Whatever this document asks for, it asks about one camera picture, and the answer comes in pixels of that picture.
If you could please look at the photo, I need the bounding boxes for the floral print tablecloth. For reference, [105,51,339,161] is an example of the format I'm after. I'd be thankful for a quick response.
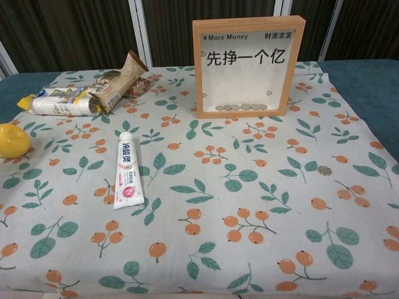
[0,60,399,299]

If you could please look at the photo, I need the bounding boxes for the white pink toothpaste tube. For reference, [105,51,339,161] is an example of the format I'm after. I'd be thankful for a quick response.
[113,131,146,211]

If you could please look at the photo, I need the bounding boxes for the tall brown snack wrapper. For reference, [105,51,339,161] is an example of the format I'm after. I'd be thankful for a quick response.
[119,50,148,95]

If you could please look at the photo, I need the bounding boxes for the brown barcode snack wrapper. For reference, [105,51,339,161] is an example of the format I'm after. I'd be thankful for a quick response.
[92,70,126,113]

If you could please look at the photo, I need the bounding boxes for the white roll pack yellow ends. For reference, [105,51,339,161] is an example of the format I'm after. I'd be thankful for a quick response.
[16,86,104,118]

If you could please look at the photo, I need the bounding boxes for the yellow lemon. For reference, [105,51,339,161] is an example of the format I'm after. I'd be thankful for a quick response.
[0,123,32,158]

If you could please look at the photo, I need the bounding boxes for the wooden frame money box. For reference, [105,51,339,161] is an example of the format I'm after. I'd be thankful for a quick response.
[191,14,307,120]

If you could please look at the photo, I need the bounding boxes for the white partition post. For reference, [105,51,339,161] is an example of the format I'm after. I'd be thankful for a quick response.
[140,0,155,68]
[318,0,333,62]
[128,0,142,63]

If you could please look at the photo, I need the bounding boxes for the white slanted partition frame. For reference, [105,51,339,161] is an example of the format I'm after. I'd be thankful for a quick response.
[0,39,16,80]

